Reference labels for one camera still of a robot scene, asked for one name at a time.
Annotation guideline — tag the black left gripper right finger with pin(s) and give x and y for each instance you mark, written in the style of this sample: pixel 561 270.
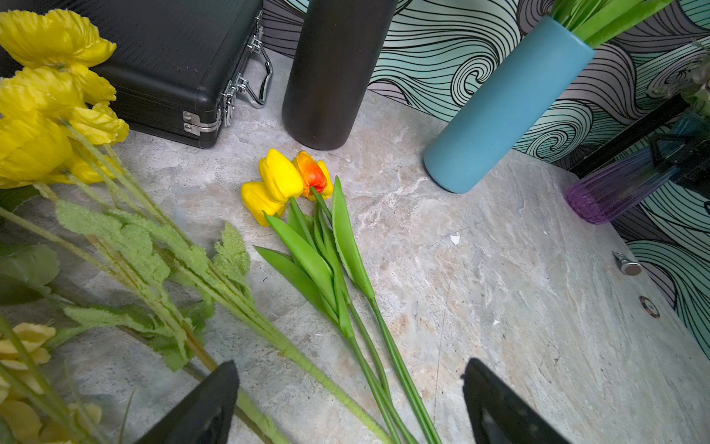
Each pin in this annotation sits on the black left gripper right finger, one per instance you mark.
pixel 498 414

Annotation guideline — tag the pale yellow blossom spray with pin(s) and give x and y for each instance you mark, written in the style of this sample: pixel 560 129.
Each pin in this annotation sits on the pale yellow blossom spray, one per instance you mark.
pixel 31 409

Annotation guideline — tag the teal ceramic vase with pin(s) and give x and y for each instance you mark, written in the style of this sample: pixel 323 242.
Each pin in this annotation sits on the teal ceramic vase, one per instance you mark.
pixel 530 79

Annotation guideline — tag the purple glass vase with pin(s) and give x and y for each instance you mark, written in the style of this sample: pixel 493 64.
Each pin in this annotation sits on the purple glass vase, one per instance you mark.
pixel 680 156

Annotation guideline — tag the black ribbed hard case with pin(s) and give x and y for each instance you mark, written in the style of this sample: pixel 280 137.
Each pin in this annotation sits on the black ribbed hard case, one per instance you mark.
pixel 180 66

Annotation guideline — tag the yellow ranunculus stem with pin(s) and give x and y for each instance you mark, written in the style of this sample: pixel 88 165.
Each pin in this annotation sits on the yellow ranunculus stem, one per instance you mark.
pixel 58 128

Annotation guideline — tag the orange yellow tulip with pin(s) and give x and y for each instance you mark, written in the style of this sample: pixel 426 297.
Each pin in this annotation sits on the orange yellow tulip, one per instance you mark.
pixel 313 183

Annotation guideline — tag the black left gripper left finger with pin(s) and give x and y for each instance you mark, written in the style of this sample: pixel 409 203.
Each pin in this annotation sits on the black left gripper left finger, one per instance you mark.
pixel 204 415

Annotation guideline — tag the black cylindrical vase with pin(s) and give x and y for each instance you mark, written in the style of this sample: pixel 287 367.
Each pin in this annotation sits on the black cylindrical vase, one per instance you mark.
pixel 336 55

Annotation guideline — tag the yellow tulip bouquet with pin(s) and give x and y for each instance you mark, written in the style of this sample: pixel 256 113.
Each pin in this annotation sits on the yellow tulip bouquet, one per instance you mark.
pixel 597 21

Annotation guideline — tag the yellow flower bunch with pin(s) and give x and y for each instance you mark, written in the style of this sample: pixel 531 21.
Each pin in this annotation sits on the yellow flower bunch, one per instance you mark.
pixel 125 252

